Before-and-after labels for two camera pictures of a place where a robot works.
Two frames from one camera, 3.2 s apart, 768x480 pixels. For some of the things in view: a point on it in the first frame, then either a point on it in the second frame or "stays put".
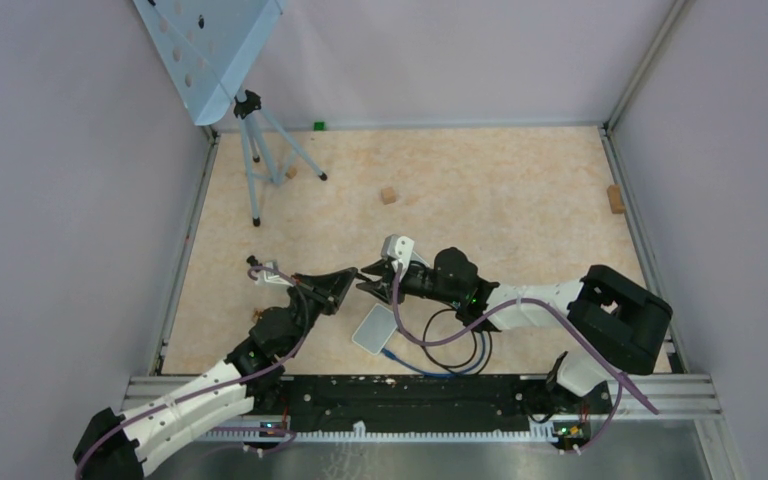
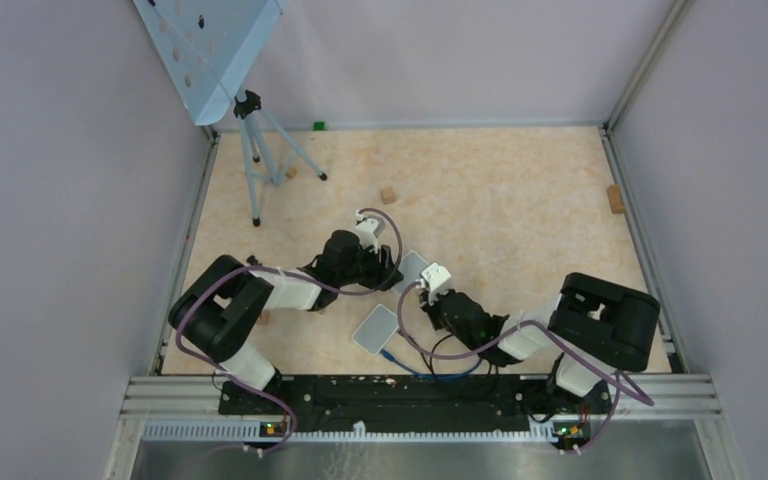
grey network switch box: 376,329 stays put
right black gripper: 378,288 → 432,311
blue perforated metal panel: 208,47 stays put
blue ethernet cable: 469,369 stays put
